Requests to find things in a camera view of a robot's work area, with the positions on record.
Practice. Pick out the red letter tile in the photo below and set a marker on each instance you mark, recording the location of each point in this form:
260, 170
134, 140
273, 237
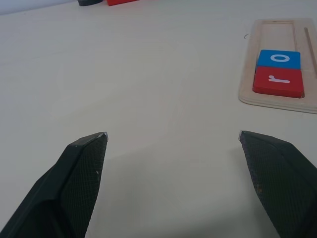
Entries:
292, 85

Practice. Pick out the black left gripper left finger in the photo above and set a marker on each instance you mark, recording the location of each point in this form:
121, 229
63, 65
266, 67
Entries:
74, 178

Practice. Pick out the wooden tile rack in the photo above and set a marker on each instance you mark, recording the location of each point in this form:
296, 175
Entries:
250, 64

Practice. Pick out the blue letter tile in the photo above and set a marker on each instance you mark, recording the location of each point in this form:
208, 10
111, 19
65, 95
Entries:
267, 60

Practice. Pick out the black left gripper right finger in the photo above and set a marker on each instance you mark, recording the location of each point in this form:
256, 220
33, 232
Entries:
280, 178

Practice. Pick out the red plastic bin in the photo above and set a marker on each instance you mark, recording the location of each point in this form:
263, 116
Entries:
121, 2

